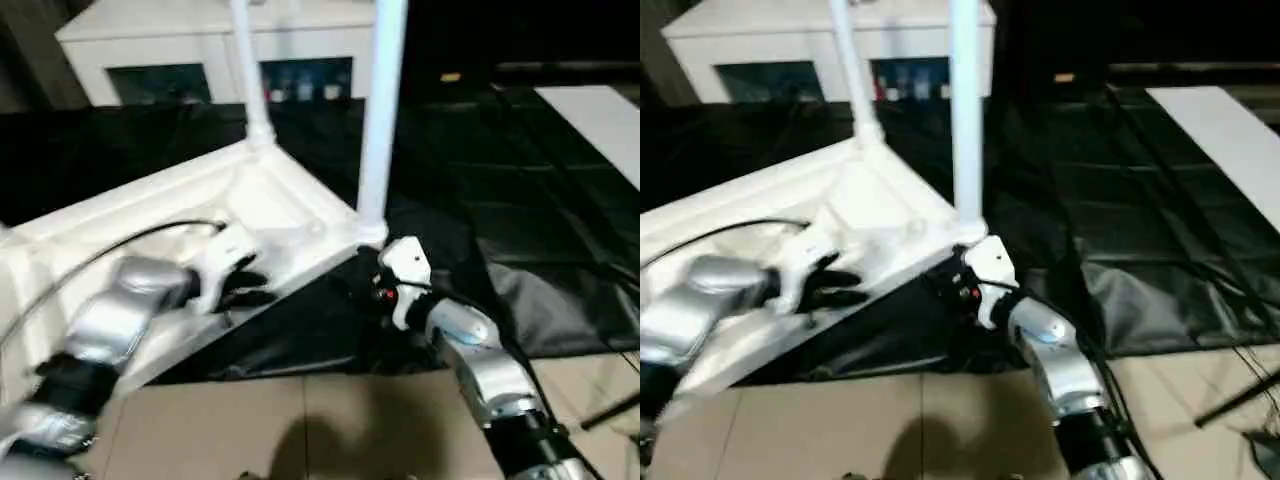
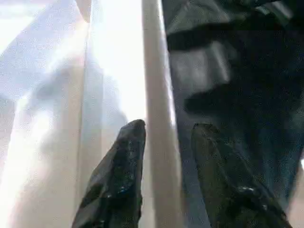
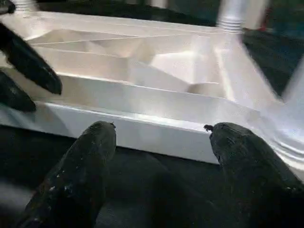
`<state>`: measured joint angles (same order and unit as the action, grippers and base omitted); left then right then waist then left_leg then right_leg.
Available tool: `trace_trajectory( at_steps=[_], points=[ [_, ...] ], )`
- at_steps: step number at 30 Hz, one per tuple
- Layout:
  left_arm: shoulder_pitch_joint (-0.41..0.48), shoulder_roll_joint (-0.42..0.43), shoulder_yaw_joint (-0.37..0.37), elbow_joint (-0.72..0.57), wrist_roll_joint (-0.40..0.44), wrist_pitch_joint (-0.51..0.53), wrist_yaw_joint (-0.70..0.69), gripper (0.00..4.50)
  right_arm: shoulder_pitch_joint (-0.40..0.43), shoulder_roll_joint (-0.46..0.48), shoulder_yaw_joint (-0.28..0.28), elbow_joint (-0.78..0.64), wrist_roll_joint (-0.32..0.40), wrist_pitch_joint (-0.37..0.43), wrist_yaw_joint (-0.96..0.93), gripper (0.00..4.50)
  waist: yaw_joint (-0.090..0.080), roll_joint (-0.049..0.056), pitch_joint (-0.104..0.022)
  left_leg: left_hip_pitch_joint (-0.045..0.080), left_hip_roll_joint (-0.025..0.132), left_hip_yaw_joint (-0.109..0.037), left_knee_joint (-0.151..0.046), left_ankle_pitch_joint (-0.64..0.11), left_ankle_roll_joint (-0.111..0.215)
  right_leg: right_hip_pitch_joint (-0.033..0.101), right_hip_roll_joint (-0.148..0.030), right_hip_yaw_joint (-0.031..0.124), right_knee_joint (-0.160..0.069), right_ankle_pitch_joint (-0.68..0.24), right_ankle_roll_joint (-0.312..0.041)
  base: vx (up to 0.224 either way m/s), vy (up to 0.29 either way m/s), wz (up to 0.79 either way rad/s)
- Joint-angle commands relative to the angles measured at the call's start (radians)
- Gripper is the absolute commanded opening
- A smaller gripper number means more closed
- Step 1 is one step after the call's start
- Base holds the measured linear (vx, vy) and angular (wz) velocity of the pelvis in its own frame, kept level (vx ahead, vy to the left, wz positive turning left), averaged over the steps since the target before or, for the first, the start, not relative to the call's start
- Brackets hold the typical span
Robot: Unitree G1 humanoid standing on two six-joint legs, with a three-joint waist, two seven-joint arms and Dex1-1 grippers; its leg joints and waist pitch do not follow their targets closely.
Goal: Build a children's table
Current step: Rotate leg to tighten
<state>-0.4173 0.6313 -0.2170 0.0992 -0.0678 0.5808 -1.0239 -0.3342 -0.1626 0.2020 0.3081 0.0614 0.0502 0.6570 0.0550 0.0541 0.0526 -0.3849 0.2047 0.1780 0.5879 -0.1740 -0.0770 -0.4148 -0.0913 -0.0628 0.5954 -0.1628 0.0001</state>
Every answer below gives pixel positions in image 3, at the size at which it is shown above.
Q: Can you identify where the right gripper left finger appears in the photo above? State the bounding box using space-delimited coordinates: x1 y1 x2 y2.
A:
17 121 117 228

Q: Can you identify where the white plastic table top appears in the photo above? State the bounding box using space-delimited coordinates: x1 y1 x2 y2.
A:
0 9 304 182

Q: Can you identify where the black work mat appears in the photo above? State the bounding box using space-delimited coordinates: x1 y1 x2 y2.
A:
0 0 304 228

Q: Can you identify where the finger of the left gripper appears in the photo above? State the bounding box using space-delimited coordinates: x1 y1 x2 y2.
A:
0 69 38 114
0 21 63 95

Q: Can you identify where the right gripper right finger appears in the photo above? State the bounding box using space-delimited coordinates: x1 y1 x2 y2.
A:
204 122 304 228

